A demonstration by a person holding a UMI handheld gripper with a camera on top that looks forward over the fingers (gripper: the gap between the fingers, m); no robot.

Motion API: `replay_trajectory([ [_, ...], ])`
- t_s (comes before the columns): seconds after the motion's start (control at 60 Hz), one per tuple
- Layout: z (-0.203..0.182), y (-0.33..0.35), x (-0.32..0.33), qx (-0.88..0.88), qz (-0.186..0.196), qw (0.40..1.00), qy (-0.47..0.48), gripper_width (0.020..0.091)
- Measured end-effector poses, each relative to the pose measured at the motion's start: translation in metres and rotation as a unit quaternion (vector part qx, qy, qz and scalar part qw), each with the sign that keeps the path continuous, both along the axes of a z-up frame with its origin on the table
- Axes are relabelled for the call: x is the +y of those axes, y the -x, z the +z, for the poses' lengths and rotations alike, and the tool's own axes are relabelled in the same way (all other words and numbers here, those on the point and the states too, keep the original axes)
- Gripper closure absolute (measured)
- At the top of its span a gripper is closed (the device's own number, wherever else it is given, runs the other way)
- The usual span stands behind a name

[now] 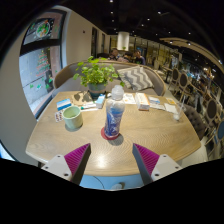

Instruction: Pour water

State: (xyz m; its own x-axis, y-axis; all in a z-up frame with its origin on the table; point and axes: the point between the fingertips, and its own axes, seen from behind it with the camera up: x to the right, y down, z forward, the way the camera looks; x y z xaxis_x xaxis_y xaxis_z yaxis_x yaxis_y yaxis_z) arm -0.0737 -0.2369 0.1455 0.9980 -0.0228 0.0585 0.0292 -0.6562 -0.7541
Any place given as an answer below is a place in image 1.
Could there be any clear drinking glass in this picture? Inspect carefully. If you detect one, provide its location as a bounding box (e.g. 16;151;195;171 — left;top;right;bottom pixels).
172;101;185;122

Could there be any blue and white box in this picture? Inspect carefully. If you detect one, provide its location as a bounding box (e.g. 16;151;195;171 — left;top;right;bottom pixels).
55;98;73;112

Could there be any green potted plant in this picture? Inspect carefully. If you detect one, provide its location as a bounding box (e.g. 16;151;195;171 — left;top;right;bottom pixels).
72;55;126;100

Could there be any white rectangular box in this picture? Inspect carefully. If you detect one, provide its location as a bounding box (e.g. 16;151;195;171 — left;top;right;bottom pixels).
134;92;151;112

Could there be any grey chevron cushion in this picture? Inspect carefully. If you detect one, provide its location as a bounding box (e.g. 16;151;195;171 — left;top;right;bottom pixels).
116;65;155;92

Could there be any clear blue-labelled water bottle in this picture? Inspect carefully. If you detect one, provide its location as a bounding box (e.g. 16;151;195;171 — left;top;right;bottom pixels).
103;84;126;140

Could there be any pale green cup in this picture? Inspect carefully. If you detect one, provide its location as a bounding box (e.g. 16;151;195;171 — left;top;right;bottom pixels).
62;105;84;131

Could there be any group of round-backed chairs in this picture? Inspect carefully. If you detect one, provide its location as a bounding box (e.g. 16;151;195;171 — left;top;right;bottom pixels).
167;65;224;158

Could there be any grey curved sofa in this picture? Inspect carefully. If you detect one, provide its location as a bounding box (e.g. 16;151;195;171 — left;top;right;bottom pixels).
52;60;167;99

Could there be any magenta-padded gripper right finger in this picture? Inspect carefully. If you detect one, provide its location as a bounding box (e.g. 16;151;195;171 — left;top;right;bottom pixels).
132;143;184;186

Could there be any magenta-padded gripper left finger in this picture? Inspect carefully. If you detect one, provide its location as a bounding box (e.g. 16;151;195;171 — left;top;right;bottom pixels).
41;143;92;186

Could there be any small blue box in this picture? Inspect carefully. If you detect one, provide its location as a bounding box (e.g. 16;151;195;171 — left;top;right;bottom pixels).
95;94;107;110

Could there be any flat round red coaster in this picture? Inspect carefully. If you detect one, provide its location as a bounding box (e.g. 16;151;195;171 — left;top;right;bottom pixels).
100;126;121;142

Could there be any person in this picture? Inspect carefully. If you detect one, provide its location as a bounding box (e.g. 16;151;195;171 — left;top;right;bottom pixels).
132;49;147;66
107;47;121;62

